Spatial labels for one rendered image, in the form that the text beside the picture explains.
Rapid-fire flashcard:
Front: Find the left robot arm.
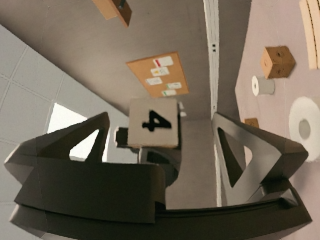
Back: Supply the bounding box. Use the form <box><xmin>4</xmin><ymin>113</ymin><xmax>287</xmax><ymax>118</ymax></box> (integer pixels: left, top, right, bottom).
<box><xmin>114</xmin><ymin>126</ymin><xmax>181</xmax><ymax>188</ymax></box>

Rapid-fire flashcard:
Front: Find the tan cardboard carton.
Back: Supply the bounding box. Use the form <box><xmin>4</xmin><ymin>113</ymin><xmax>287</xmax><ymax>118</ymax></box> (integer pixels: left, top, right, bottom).
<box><xmin>260</xmin><ymin>44</ymin><xmax>295</xmax><ymax>78</ymax></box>
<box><xmin>242</xmin><ymin>117</ymin><xmax>259</xmax><ymax>128</ymax></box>
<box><xmin>127</xmin><ymin>97</ymin><xmax>177</xmax><ymax>147</ymax></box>

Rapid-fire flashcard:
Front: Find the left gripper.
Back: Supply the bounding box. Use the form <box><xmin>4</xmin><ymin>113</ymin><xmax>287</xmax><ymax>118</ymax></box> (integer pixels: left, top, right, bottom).
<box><xmin>139</xmin><ymin>101</ymin><xmax>182</xmax><ymax>163</ymax></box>

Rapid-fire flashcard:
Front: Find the small wooden pallet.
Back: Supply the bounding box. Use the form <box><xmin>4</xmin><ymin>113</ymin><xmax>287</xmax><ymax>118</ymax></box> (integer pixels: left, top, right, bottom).
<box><xmin>299</xmin><ymin>0</ymin><xmax>320</xmax><ymax>67</ymax></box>

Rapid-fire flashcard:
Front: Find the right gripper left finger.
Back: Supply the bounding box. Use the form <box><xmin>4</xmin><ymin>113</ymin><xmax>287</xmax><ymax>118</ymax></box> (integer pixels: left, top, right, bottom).
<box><xmin>12</xmin><ymin>111</ymin><xmax>110</xmax><ymax>162</ymax></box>

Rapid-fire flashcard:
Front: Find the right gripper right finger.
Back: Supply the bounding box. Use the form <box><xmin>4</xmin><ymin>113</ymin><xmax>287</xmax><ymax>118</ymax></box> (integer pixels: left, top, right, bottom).
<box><xmin>211</xmin><ymin>112</ymin><xmax>309</xmax><ymax>206</ymax></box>

